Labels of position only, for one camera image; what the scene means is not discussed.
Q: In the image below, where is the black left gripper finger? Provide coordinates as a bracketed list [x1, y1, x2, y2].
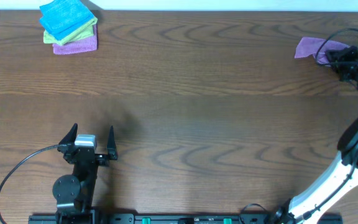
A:
[106, 126, 117, 160]
[59, 123, 78, 145]

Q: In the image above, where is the purple microfiber cloth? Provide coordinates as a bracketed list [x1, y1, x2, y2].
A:
[294, 37, 349, 63]

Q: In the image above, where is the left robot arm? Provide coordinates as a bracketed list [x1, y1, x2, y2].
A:
[52, 124, 117, 224]

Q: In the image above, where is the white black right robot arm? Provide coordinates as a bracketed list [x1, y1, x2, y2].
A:
[268, 68, 358, 224]

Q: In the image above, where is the folded purple cloth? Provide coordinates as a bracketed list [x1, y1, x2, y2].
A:
[52, 24, 98, 55]

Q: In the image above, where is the folded green cloth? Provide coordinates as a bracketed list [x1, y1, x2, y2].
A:
[43, 17, 98, 46]

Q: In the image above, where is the folded blue cloth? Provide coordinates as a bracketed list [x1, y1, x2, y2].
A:
[39, 0, 98, 40]

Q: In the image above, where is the black left camera cable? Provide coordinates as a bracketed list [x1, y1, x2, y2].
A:
[0, 144, 60, 224]

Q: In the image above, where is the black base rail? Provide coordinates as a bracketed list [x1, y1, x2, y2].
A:
[28, 212, 344, 224]

